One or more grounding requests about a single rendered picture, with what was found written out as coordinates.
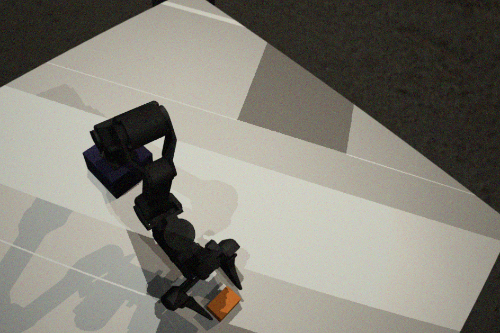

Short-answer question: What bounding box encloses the orange block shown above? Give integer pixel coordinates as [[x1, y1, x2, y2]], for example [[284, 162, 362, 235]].
[[206, 286, 240, 322]]

